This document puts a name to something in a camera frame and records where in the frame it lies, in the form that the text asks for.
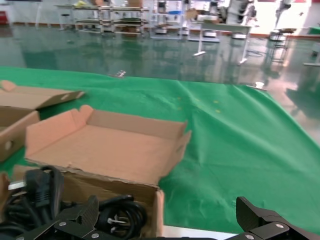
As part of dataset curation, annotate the cardboard box with intact lid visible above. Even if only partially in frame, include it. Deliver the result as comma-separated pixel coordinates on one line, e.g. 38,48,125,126
0,79,86,163

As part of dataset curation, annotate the cardboard box with torn lid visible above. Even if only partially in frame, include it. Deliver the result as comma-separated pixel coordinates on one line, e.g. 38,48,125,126
0,104,192,240

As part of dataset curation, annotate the green tablecloth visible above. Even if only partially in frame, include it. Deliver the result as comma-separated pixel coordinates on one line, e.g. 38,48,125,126
0,65,320,236

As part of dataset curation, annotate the open cardboard carton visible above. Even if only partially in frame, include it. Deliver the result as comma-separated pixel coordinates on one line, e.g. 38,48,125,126
184,8,199,21

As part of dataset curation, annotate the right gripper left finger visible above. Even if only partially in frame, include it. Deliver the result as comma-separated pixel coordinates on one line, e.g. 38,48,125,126
14,194,113,240

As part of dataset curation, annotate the black round stool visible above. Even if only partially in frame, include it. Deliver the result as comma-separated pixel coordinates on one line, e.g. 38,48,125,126
59,13,72,31

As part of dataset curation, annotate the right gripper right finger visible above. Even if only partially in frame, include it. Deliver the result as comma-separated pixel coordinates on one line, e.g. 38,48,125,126
232,196,320,240

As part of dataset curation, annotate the pipe frame workbench rack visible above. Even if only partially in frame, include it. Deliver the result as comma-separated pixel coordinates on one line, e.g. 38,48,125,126
73,6,150,36

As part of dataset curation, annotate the black tall frame stand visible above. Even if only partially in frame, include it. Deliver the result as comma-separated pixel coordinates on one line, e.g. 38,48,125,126
269,28,297,66

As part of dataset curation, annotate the white shelf with blue tray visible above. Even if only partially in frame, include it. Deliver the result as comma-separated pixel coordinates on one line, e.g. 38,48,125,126
149,0,185,40

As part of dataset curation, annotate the grey desk with white legs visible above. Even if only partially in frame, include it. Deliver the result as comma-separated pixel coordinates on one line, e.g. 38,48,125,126
193,21,253,65

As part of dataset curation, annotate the white rack with robot legs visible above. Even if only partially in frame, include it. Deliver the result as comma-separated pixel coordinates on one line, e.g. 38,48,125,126
226,0,258,26

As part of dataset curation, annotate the black power cable with plug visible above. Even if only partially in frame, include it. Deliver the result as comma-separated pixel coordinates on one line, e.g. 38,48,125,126
96,194,149,236
23,165,65,223
0,193,55,240

